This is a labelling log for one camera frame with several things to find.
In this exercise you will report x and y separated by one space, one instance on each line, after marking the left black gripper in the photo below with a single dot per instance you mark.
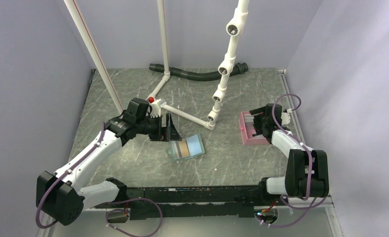
163 134

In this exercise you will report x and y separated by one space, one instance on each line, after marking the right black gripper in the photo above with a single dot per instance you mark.
259 130

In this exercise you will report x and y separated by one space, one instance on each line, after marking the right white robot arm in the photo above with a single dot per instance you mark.
306 173

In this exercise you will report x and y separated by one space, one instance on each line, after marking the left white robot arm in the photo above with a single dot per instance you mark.
61 195

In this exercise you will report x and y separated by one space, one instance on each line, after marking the pink plastic card tray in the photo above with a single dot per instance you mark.
247 130

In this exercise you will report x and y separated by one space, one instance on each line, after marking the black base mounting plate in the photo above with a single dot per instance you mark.
242 201

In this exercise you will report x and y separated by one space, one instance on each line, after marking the white PVC pipe frame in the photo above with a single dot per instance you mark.
234 29

